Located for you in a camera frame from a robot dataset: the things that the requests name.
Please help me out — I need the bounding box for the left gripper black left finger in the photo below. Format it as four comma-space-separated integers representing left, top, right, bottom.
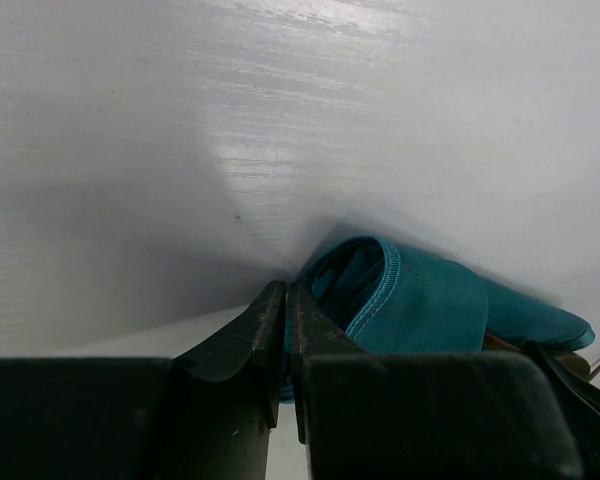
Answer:
0, 281, 286, 479

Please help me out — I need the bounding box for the brown wooden spoon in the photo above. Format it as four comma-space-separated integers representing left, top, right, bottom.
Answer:
483, 331, 600, 382

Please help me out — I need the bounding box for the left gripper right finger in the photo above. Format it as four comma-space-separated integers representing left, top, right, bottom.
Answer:
289, 285, 583, 479

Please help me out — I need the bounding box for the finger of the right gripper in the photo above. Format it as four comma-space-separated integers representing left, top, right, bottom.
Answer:
529, 352, 600, 479

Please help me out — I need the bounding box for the teal cloth napkin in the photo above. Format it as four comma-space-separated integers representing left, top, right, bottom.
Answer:
277, 234, 597, 406

